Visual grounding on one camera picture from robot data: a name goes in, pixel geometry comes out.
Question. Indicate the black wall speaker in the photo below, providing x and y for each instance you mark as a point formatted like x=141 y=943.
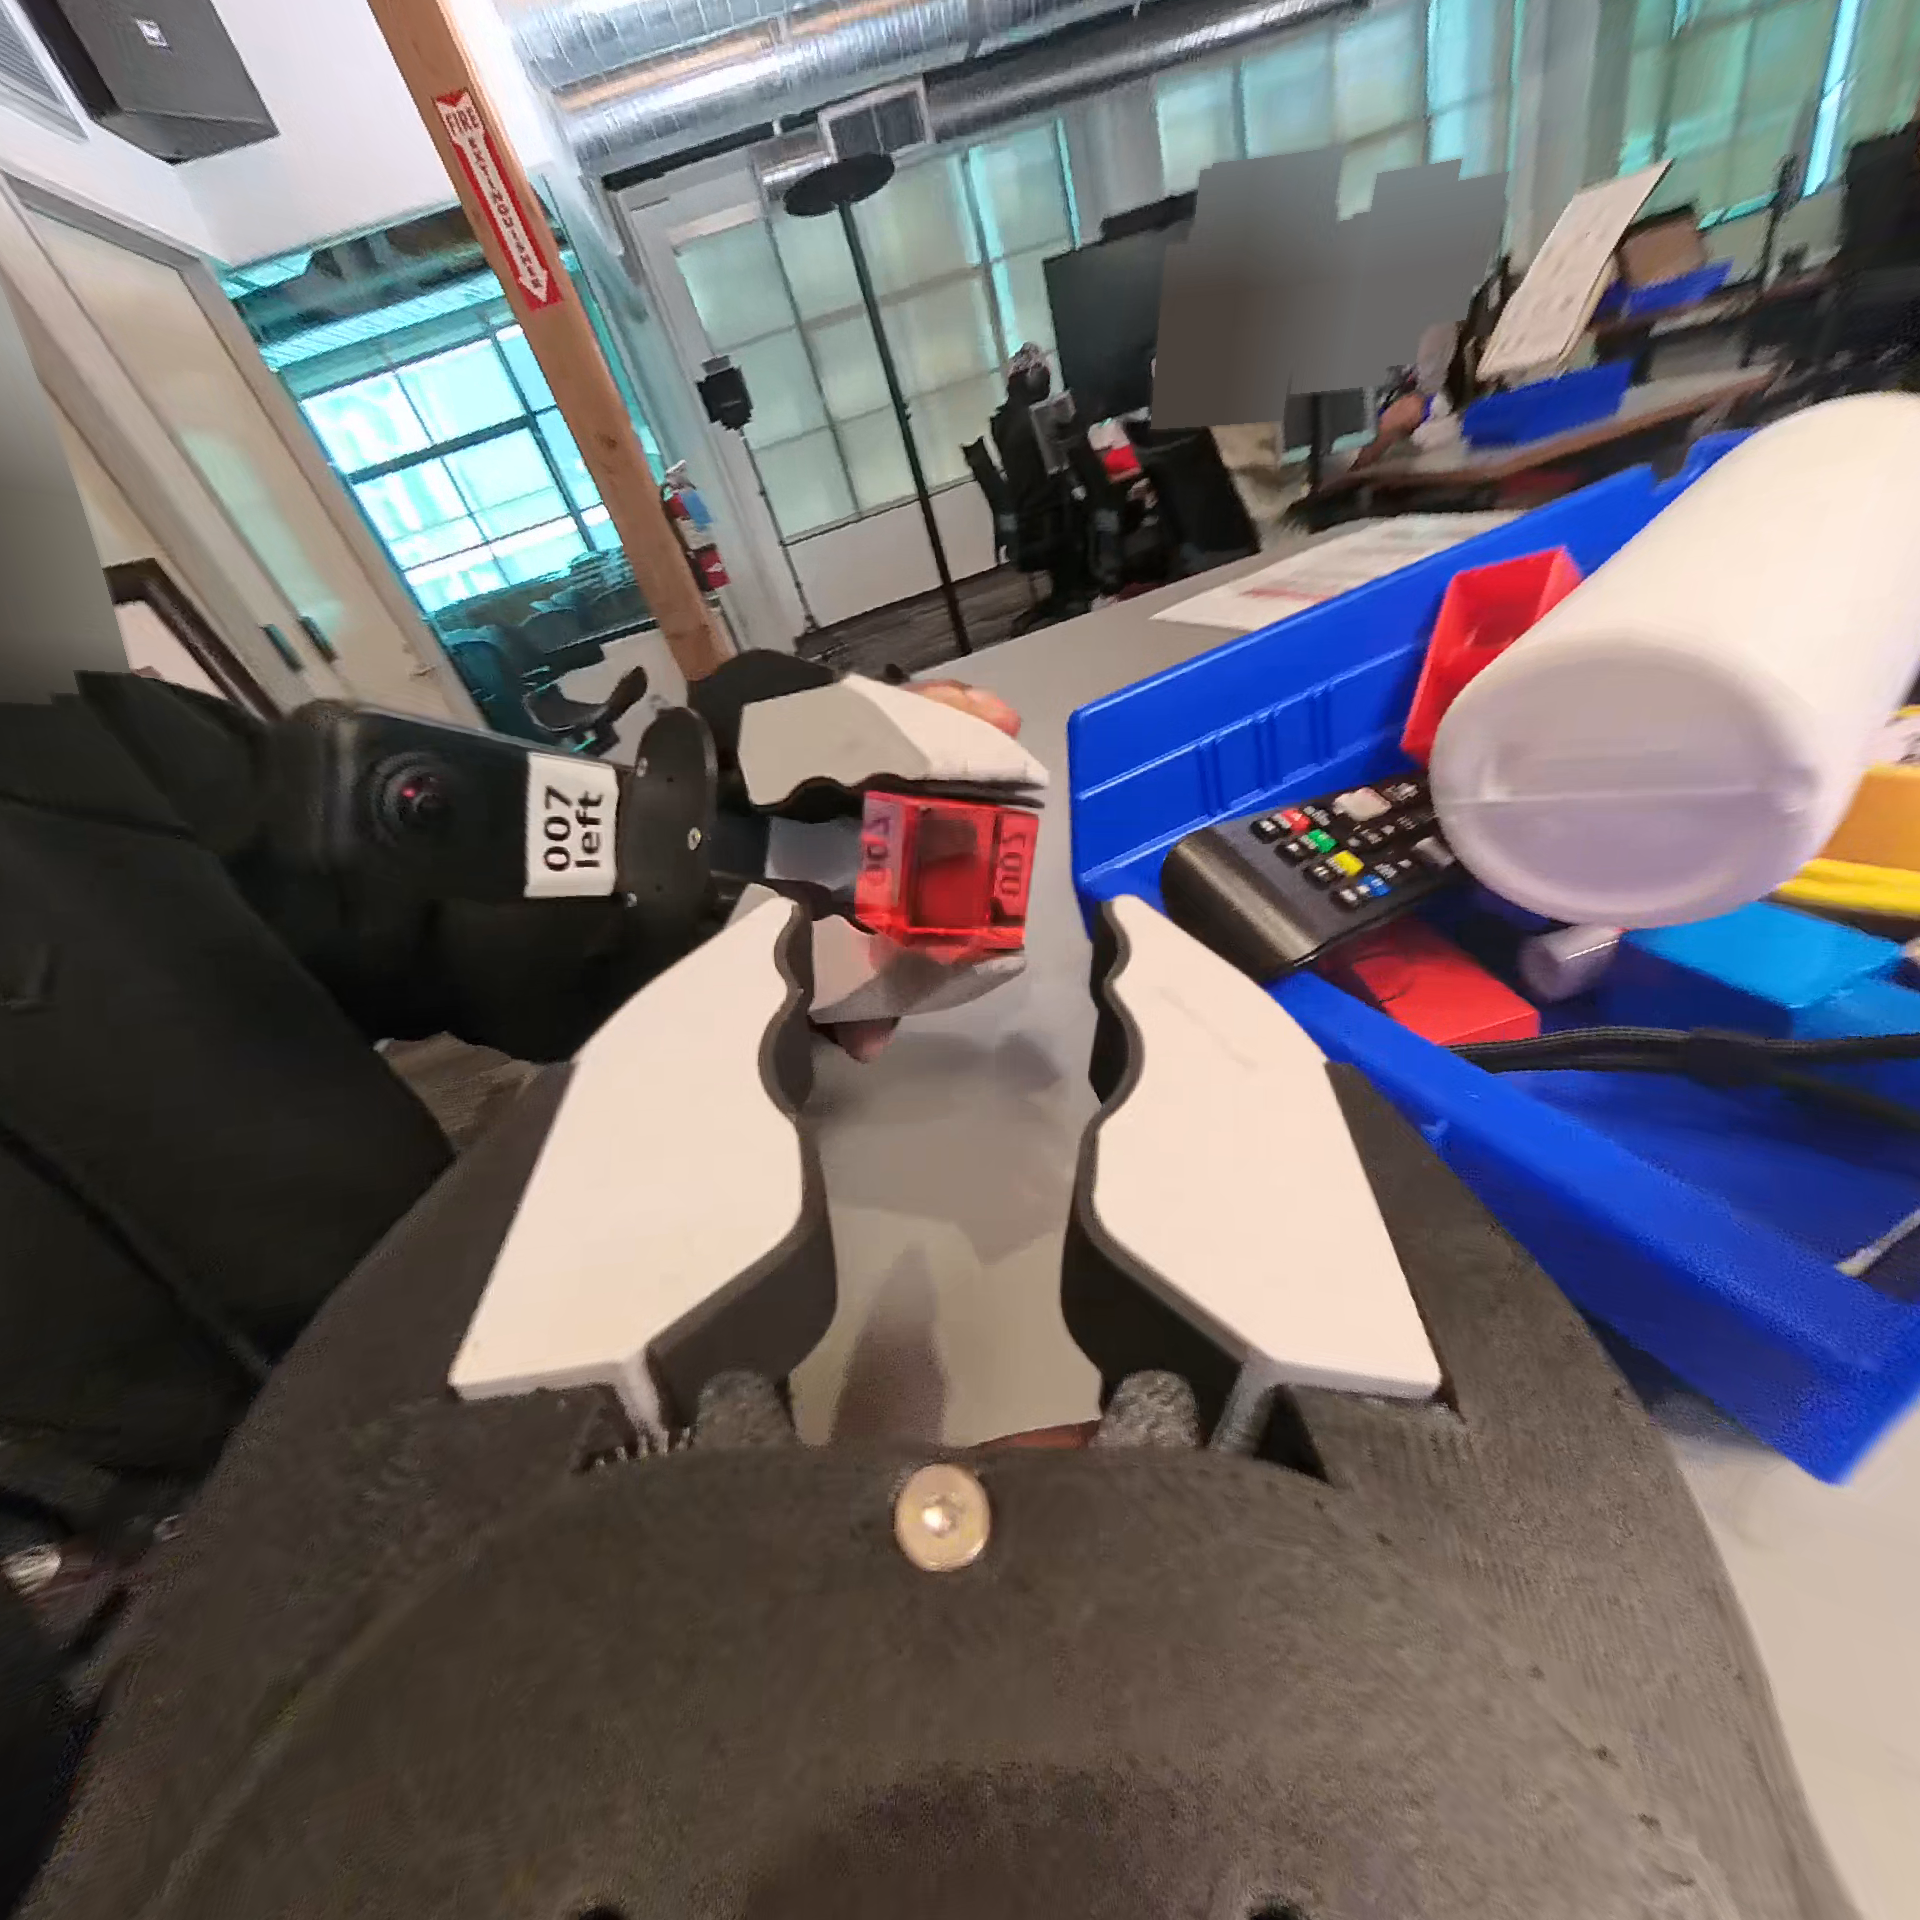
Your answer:
x=166 y=74

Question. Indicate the black remote control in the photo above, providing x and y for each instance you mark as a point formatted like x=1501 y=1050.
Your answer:
x=1276 y=885

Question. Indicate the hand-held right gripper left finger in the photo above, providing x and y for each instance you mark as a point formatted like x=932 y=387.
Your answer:
x=659 y=1185

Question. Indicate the printed paper sheet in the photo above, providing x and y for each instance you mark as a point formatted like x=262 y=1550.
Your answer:
x=1321 y=578

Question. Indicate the black framed sign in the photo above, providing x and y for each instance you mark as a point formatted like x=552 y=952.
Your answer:
x=172 y=629

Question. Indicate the person's black jacket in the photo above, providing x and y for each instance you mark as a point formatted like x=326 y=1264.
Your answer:
x=181 y=1050

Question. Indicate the person's left hand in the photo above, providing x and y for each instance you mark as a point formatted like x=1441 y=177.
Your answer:
x=975 y=708

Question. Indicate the black office chair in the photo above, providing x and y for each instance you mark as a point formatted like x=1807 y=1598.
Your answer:
x=1036 y=511

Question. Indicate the small blue bin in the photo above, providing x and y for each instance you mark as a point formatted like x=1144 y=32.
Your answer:
x=1546 y=405

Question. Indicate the silver ceiling duct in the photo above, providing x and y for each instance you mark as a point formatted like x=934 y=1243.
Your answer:
x=749 y=58

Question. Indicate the red fire extinguisher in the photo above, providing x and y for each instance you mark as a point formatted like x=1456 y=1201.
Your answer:
x=697 y=532

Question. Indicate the black tripod light stand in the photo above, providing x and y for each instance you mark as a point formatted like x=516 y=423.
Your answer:
x=744 y=449

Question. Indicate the yellow tape roll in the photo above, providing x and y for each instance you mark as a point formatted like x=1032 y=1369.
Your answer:
x=1870 y=839

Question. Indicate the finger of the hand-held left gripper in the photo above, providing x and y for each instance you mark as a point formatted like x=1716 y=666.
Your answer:
x=855 y=735
x=886 y=981

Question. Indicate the blue plastic bin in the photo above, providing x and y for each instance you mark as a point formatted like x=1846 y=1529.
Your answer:
x=1576 y=1169

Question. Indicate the black saddle seat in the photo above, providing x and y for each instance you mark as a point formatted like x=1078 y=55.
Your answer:
x=586 y=704

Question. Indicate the dotted paper sign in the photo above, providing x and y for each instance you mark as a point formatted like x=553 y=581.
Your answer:
x=1569 y=277

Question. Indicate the blue plastic part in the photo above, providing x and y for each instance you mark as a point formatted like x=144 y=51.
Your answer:
x=1770 y=969

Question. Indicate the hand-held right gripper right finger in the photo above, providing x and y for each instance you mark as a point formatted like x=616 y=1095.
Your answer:
x=1247 y=1185

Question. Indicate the red translucent cube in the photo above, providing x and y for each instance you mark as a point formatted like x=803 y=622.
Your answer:
x=946 y=878

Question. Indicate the wooden post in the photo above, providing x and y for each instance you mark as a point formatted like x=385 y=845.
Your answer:
x=556 y=330

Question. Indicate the white plastic cup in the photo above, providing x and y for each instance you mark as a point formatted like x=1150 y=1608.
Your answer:
x=1680 y=720

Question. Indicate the black computer monitor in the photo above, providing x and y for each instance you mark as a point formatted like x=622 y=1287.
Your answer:
x=1105 y=330

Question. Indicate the small white cylinder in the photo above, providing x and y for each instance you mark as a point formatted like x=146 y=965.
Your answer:
x=1569 y=960

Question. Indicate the red plastic piece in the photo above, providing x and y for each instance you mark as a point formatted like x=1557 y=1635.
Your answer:
x=1433 y=981

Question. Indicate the black pole stand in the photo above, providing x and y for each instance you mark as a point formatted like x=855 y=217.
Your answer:
x=902 y=419

